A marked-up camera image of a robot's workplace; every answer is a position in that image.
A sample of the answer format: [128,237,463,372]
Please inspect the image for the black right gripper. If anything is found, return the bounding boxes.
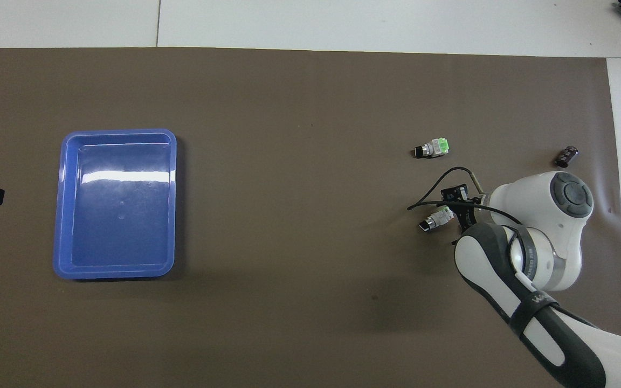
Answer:
[441,184,492,238]

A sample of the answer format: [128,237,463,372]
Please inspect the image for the pale green white knob switch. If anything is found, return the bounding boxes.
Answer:
[419,206,454,233]

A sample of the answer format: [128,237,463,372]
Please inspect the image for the small dark brown component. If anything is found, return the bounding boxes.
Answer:
[555,145,580,168]

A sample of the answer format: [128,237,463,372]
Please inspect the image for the blue plastic tray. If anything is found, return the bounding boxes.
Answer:
[53,128,177,280]

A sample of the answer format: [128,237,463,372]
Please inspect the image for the brown table mat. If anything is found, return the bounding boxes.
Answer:
[0,47,621,388]

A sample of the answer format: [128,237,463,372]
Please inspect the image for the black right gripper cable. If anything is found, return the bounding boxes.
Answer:
[406,167,524,226]

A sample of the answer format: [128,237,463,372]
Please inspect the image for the bright green white knob switch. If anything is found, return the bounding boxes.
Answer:
[413,138,450,159]

